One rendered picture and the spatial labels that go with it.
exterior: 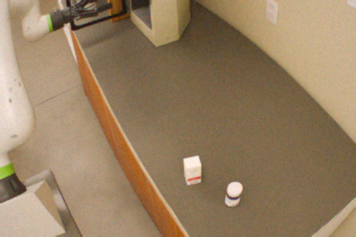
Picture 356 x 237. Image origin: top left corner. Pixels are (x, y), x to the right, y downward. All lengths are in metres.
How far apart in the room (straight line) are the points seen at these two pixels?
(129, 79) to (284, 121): 0.61
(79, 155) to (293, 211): 1.72
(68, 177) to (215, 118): 1.36
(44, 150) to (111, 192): 0.69
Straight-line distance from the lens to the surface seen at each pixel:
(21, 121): 0.77
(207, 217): 0.94
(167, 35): 1.47
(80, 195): 2.17
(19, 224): 0.90
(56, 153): 2.45
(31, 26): 1.35
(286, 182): 1.02
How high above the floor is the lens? 1.78
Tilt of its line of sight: 47 degrees down
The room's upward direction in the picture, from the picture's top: 4 degrees counter-clockwise
